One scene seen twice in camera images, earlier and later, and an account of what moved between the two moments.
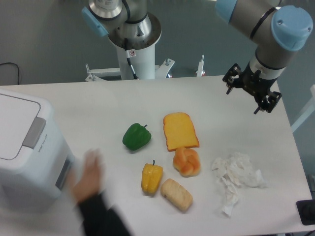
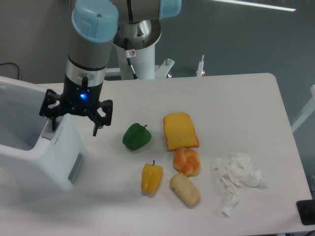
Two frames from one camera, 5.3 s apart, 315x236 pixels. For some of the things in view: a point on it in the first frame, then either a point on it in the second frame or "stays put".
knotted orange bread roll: (187, 162) stays put
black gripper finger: (269, 102) → (107, 106)
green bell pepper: (136, 136) stays put
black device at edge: (306, 209) stays put
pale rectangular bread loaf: (180, 197) → (181, 185)
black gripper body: (257, 86) → (79, 100)
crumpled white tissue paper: (236, 170) stays put
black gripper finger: (234, 71) → (51, 96)
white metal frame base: (161, 71) stays put
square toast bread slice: (180, 131) stays put
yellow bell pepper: (151, 177) stays put
